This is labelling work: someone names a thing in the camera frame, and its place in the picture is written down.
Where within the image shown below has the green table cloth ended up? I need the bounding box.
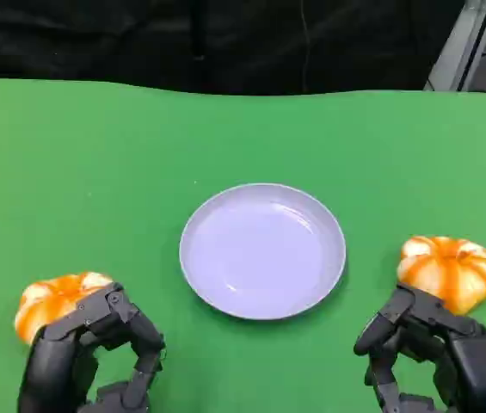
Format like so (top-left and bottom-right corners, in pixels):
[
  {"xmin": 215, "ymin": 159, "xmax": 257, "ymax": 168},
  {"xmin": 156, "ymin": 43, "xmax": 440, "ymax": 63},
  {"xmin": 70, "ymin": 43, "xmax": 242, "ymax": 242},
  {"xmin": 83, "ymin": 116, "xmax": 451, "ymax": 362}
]
[{"xmin": 0, "ymin": 77, "xmax": 486, "ymax": 413}]

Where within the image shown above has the lilac plate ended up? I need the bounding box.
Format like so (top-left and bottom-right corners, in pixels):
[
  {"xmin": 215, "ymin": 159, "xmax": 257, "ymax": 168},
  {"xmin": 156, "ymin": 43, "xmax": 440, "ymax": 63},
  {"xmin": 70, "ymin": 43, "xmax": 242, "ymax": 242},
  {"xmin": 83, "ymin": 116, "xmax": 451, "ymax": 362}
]
[{"xmin": 178, "ymin": 182, "xmax": 348, "ymax": 322}]

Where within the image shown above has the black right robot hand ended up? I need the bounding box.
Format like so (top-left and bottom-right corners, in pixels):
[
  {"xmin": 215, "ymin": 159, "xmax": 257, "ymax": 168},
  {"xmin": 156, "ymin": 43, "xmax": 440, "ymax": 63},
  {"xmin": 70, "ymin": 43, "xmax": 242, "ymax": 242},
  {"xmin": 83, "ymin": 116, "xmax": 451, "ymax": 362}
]
[{"xmin": 353, "ymin": 282, "xmax": 486, "ymax": 413}]

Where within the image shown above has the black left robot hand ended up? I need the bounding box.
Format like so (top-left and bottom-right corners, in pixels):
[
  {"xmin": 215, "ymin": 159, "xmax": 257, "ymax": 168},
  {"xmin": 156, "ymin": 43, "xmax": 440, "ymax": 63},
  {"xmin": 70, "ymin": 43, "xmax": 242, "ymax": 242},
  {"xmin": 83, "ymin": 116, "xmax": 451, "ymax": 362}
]
[{"xmin": 17, "ymin": 281, "xmax": 168, "ymax": 413}]

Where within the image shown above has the orange and white bread roll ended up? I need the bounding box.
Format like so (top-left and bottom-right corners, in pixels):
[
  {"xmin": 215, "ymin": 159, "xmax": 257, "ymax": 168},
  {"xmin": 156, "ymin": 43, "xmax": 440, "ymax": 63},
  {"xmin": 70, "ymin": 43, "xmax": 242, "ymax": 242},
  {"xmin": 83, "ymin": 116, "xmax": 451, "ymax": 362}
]
[
  {"xmin": 396, "ymin": 234, "xmax": 486, "ymax": 317},
  {"xmin": 13, "ymin": 270, "xmax": 115, "ymax": 345}
]

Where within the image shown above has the black backdrop curtain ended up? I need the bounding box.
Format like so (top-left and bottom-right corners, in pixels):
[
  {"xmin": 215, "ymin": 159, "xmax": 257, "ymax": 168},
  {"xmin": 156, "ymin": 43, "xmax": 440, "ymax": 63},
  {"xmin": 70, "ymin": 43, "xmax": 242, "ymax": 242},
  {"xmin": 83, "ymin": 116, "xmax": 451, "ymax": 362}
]
[{"xmin": 0, "ymin": 0, "xmax": 464, "ymax": 97}]

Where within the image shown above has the grey metal frame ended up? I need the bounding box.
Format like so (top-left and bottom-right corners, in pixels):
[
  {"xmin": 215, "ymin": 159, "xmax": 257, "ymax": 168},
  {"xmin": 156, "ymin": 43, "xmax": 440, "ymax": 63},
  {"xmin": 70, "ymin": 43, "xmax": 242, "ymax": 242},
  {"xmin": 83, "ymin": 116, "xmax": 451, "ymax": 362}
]
[{"xmin": 422, "ymin": 0, "xmax": 486, "ymax": 93}]

